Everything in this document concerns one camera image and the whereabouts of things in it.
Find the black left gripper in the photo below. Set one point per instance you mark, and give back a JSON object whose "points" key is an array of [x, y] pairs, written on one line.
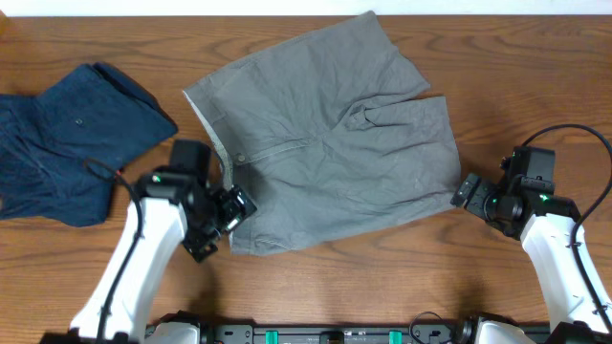
{"points": [[222, 224]]}

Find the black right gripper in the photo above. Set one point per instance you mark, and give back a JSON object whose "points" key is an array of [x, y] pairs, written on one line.
{"points": [[477, 200]]}

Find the grey shorts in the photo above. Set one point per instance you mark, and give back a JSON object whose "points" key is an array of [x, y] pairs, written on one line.
{"points": [[332, 134]]}

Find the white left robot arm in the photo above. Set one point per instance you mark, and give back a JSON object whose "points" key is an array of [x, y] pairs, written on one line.
{"points": [[170, 207]]}

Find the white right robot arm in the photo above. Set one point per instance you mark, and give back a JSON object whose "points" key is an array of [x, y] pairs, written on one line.
{"points": [[577, 303]]}

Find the navy blue folded shorts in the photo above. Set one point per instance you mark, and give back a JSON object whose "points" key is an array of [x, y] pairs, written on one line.
{"points": [[58, 148]]}

